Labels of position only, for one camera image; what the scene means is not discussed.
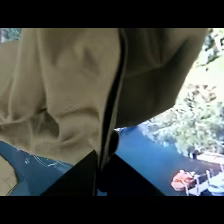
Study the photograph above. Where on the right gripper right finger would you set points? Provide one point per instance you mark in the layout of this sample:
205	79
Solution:
130	180

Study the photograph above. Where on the tan garment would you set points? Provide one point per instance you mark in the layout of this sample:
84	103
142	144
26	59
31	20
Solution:
66	83

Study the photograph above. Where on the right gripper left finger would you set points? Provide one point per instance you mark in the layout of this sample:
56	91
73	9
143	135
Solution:
80	180

